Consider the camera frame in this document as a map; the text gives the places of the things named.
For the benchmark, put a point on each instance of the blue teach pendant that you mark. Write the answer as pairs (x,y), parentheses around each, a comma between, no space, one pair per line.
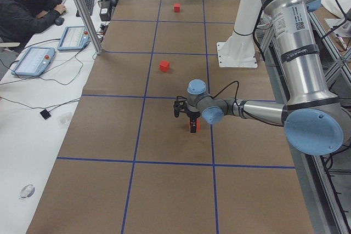
(34,62)
(73,38)

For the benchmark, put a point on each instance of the near blue teach pendant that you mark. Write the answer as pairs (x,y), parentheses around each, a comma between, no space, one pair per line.
(34,62)

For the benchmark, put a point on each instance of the small black square device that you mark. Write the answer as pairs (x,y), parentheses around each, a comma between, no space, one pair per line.
(45,114)

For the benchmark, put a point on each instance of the far blue teach pendant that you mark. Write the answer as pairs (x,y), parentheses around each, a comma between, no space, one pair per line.
(73,38)

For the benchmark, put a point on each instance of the clear plastic bag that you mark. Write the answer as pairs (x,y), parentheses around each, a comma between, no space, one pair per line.
(64,120)

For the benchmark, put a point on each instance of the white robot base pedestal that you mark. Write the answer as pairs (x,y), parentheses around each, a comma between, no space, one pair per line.
(239,51)

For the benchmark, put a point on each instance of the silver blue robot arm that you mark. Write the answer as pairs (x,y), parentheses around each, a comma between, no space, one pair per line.
(314,121)

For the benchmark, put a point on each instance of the red block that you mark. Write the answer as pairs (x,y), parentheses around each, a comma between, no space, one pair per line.
(164,66)
(176,7)

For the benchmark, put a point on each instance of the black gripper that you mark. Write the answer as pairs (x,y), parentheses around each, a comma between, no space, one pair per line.
(193,115)

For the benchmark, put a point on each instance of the aluminium frame post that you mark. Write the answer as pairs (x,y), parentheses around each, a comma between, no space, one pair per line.
(88,23)

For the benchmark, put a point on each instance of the person in black jacket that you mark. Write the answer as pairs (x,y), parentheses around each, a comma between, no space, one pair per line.
(21,19)

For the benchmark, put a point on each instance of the black keyboard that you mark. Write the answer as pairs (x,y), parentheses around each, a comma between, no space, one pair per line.
(87,1)

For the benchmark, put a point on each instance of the black computer mouse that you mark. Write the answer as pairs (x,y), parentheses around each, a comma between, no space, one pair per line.
(59,21)

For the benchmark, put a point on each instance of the black power adapter box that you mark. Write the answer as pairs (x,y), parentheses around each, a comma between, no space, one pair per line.
(105,11)

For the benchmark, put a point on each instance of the clear tape roll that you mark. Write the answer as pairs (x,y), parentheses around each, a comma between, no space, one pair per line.
(27,191)

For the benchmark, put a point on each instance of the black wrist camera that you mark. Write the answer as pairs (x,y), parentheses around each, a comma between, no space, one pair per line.
(179,106)

